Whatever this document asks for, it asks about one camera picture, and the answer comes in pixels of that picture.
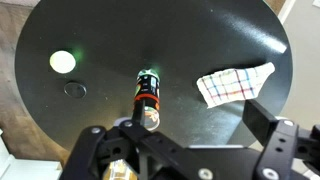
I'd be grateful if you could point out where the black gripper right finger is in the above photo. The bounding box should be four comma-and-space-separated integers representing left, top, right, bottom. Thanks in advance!
242, 99, 320, 180

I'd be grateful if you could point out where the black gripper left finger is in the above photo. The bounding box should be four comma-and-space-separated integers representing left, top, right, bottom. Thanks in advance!
59, 99, 214, 180

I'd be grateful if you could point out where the green tennis ball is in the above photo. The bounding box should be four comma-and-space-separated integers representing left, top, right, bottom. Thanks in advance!
49, 49, 77, 75

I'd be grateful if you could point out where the clear tennis ball can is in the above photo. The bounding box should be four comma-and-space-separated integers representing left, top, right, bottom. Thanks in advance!
132, 67, 162, 132

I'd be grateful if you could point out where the checkered white cloth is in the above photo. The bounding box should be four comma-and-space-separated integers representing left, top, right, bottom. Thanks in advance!
196, 61, 277, 110

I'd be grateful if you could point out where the black round lid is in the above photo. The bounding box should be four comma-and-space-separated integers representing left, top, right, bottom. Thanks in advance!
63, 81, 88, 100

